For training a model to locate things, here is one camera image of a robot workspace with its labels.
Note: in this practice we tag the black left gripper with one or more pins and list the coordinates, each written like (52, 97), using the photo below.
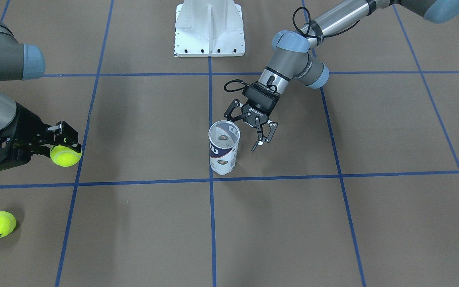
(251, 113)

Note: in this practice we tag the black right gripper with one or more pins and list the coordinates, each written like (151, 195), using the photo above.
(27, 122)

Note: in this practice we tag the Roland Garros tennis ball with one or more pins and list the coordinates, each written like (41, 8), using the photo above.
(64, 158)

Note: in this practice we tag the clear tennis ball can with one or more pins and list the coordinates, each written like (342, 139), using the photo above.
(224, 137)

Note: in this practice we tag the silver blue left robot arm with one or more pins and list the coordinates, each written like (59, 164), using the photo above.
(292, 58)

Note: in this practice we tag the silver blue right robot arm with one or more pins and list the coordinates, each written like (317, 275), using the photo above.
(18, 61)

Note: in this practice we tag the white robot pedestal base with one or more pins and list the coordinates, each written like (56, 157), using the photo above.
(209, 28)

